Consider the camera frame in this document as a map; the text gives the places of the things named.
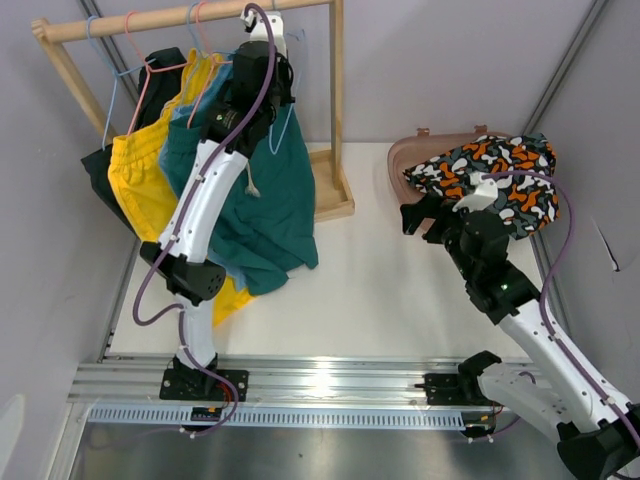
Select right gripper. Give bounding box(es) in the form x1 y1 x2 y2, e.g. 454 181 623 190
401 191 485 281

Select camouflage patterned shorts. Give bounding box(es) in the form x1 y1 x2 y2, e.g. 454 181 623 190
403 133 559 240

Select dark green shorts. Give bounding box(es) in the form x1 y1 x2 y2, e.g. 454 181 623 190
163 89 320 296

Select pink hanger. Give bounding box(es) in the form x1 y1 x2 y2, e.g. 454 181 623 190
122 9 186 135
187 1 232 129

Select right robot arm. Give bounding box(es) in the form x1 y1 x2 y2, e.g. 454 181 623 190
400 196 639 479

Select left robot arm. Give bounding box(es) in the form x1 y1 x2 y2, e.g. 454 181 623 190
140 41 291 400

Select light blue shorts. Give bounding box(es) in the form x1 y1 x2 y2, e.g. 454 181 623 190
158 62 251 291

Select yellow shorts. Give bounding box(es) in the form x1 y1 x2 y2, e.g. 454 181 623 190
107 48 259 329

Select black shorts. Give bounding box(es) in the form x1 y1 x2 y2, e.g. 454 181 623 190
81 47 190 241

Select pink translucent plastic basin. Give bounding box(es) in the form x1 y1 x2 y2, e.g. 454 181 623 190
387 130 507 241

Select wooden clothes rack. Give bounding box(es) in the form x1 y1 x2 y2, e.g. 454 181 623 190
31 1 355 222

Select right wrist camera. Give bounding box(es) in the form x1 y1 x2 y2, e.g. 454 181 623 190
452 172 498 212

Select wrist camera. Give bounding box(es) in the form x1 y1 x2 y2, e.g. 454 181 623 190
452 172 498 212
240 10 288 56

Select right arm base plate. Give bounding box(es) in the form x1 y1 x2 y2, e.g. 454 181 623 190
413 373 485 406

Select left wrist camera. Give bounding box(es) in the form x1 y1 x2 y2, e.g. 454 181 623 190
240 10 288 56

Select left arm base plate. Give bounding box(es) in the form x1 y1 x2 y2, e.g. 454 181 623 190
159 368 250 402

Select slotted cable duct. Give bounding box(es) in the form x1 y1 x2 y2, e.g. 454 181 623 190
87 404 465 431

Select aluminium mounting rail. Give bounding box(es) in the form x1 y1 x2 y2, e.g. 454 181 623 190
67 355 464 410

